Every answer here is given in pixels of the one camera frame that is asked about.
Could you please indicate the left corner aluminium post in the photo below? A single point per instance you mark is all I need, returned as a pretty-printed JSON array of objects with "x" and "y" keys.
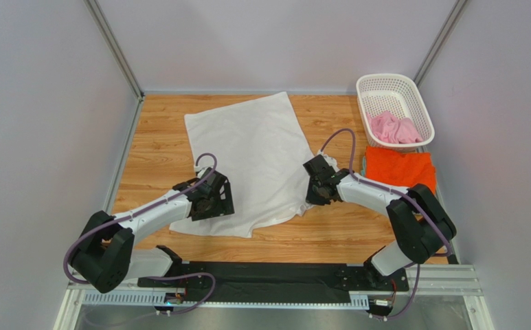
[{"x": 110, "y": 39}]

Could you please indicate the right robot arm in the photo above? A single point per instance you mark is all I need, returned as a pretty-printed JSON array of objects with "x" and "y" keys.
[{"x": 420, "y": 224}]

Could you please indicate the aluminium frame rail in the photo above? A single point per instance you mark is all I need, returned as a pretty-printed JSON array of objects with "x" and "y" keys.
[{"x": 426, "y": 280}]

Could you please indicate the right corner aluminium post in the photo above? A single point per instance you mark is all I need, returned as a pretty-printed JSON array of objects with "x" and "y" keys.
[{"x": 440, "y": 40}]

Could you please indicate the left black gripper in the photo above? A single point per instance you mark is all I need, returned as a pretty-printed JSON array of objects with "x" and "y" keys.
[{"x": 224, "y": 205}]

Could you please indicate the white plastic laundry basket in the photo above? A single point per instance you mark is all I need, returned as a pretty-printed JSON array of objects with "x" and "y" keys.
[{"x": 399, "y": 96}]

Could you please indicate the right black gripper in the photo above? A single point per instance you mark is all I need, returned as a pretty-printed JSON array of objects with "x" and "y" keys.
[{"x": 314, "y": 181}]

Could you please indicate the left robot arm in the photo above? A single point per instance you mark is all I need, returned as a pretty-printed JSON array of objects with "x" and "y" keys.
[{"x": 104, "y": 254}]

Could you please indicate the white t shirt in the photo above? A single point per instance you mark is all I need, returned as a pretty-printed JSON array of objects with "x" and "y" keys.
[{"x": 260, "y": 146}]

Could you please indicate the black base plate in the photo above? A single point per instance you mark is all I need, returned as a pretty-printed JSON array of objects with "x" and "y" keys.
[{"x": 276, "y": 282}]

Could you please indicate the folded orange t shirt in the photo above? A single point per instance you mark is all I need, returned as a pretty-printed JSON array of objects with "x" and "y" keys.
[{"x": 400, "y": 169}]

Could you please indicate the pink t shirt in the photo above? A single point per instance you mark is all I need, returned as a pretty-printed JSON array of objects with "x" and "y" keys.
[{"x": 388, "y": 128}]

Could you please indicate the corner aluminium post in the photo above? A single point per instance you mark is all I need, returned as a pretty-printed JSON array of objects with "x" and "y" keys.
[
  {"x": 110, "y": 39},
  {"x": 440, "y": 40}
]

